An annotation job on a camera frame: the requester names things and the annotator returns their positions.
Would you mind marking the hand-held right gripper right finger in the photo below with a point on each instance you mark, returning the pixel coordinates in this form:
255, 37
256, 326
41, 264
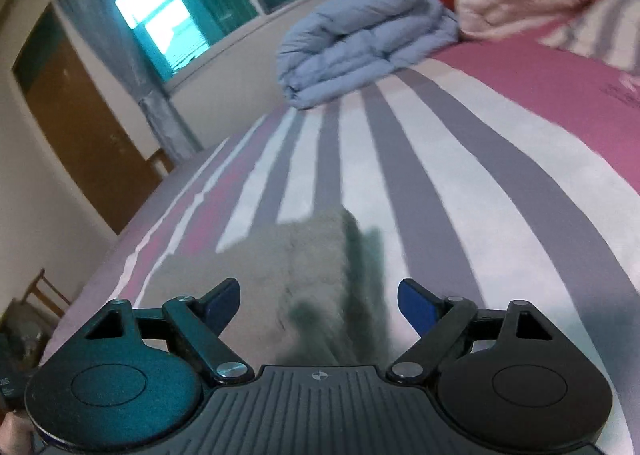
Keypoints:
416, 309

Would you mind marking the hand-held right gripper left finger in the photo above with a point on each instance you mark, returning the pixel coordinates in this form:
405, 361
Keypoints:
224, 306

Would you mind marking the grey pants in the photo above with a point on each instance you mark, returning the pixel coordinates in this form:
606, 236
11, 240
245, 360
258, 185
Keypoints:
310, 255

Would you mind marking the striped pink grey bed sheet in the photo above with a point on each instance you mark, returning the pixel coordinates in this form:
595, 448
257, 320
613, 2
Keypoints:
450, 160

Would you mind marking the wooden chair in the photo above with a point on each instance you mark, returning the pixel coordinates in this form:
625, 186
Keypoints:
42, 290

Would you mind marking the grey curtain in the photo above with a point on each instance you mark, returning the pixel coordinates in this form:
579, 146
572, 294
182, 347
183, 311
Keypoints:
150, 100

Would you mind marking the brown wooden door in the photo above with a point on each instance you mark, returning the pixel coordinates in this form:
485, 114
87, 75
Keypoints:
75, 125

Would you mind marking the folded blue duvet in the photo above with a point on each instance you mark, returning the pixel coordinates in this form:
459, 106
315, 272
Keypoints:
360, 45

